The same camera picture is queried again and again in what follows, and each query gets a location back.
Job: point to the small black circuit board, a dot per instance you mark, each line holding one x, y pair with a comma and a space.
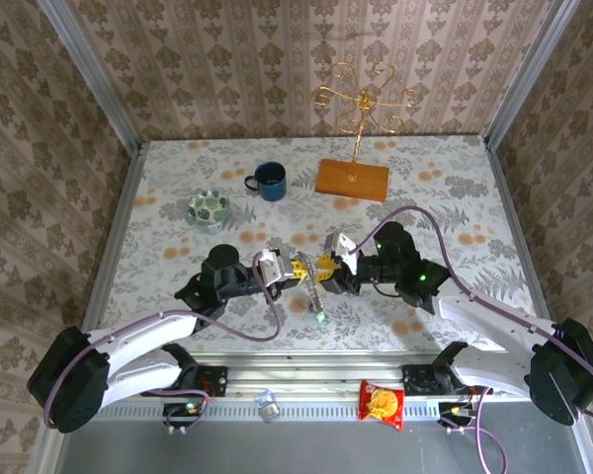
454, 411
185, 409

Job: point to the green leaf pattern bowl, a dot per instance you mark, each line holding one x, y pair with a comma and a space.
207, 207

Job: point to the aluminium table edge rail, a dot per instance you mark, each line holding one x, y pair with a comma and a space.
516, 222
120, 222

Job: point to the aluminium mounting rail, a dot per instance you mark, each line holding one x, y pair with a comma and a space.
306, 375

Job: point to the aluminium frame post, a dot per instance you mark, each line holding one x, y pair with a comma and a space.
529, 74
96, 79

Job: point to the gold hook stand wooden base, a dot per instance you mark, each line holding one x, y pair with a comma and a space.
351, 180

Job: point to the green plastic key tag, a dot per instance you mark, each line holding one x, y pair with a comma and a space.
320, 317

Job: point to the red snack packet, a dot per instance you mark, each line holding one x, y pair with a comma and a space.
380, 402

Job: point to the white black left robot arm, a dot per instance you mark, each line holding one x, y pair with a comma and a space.
143, 340

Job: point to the dark blue enamel mug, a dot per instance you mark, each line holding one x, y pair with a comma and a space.
272, 182

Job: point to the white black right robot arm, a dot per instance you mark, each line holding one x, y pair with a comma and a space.
494, 316

